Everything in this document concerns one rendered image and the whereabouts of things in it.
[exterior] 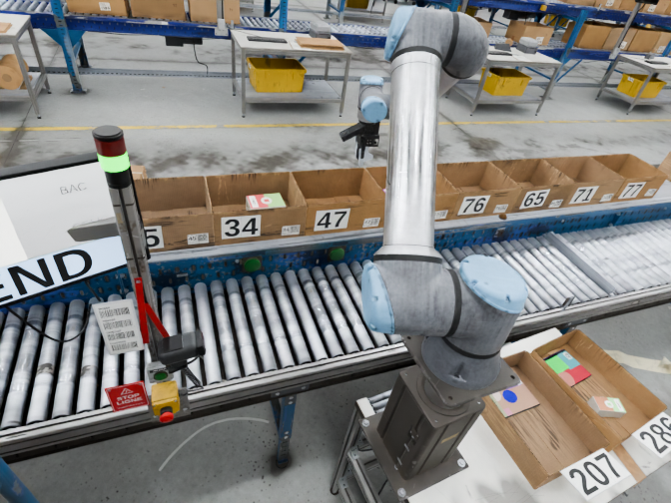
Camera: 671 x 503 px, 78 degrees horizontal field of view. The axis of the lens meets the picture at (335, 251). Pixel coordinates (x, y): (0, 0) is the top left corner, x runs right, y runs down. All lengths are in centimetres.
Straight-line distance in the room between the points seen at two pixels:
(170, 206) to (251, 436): 117
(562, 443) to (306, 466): 113
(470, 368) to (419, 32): 75
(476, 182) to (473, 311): 176
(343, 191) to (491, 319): 140
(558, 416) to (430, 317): 98
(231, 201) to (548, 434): 159
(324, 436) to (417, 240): 156
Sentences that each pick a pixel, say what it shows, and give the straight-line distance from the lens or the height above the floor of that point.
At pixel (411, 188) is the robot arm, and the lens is 89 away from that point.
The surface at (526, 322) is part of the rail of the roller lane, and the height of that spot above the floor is 74.
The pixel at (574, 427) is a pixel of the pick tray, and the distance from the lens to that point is 175.
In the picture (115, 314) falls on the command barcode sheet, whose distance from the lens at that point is 115.
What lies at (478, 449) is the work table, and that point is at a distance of 155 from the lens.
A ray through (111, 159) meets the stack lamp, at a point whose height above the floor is 162.
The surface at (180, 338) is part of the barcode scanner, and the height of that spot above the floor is 109.
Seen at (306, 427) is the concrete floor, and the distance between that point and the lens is 228.
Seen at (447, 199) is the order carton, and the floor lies 102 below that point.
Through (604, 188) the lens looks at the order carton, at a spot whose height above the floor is 100.
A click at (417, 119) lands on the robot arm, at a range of 94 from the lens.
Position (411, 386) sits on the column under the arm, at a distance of 118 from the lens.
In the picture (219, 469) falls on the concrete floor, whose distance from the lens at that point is 219.
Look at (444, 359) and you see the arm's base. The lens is 101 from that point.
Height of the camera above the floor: 202
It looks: 39 degrees down
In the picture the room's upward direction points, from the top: 10 degrees clockwise
